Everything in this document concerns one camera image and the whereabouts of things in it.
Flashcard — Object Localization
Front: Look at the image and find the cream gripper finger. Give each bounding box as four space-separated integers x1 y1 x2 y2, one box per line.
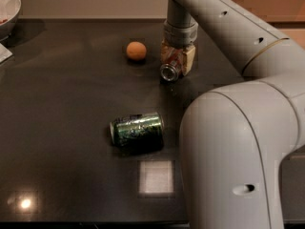
160 39 174 65
182 45 196 75

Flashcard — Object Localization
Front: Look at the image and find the red coke can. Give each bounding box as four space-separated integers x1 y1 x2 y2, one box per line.
160 50 183 82

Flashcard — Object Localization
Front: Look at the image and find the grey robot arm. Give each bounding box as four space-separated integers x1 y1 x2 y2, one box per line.
165 0 305 229

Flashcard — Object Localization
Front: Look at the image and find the green soda can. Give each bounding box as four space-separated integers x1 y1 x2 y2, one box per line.
110 113 164 147

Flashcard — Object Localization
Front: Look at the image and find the orange fruit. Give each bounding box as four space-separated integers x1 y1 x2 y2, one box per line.
126 41 147 61

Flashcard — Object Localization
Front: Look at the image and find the white paper sheet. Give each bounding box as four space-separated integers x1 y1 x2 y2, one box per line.
0 43 12 63

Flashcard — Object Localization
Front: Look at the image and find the white bowl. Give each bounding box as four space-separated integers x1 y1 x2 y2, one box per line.
0 0 21 41

